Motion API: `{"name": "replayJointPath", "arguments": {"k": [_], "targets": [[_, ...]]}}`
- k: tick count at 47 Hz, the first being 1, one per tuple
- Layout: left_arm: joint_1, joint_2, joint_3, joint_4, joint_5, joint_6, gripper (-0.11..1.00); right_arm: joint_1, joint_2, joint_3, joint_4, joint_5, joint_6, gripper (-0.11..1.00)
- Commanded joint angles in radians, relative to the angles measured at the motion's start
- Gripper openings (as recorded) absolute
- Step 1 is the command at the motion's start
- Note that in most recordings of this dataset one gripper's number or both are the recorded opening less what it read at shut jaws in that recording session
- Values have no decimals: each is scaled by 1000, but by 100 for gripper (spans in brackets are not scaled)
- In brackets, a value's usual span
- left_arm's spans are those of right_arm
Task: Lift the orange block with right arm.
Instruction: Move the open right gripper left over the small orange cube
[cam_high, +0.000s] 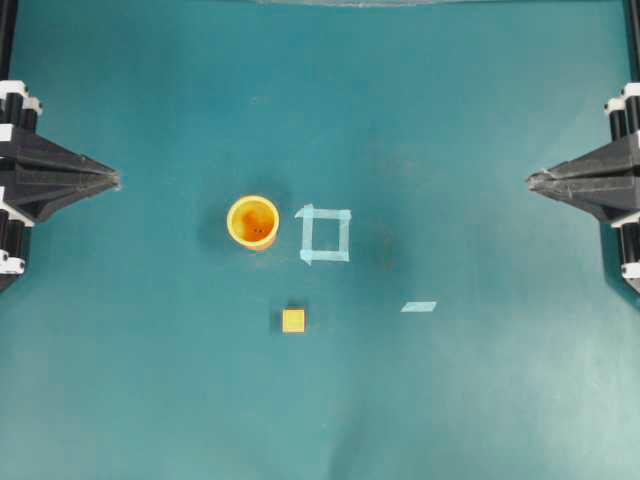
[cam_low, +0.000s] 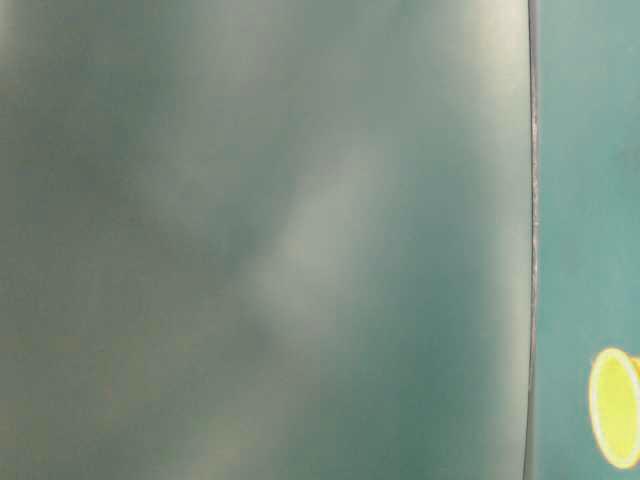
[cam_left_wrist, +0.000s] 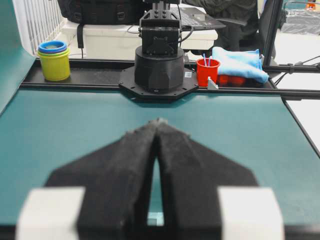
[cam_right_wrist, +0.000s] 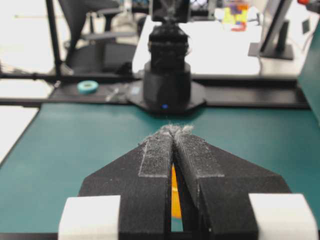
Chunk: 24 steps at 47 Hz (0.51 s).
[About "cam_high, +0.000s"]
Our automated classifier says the orange plastic cup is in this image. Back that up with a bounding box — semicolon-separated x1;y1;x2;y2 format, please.
226;195;280;252

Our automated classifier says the orange yellow block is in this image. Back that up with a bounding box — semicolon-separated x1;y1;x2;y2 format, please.
281;309;306;334

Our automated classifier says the light blue tape strip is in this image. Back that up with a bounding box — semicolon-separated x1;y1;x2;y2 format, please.
401;301;437;313

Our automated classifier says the black right frame post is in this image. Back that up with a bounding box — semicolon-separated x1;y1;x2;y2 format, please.
622;0;639;83

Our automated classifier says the light blue tape square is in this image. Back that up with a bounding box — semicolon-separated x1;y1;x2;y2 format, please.
295;204;352;265

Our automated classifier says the black frame post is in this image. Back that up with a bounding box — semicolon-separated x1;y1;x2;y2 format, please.
0;0;19;81
622;0;639;83

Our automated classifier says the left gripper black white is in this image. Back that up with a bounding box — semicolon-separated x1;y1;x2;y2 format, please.
1;80;120;291

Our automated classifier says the black left frame post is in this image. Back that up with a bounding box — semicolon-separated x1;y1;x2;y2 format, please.
0;0;19;81

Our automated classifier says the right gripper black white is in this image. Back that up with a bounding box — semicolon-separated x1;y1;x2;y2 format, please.
525;82;640;294

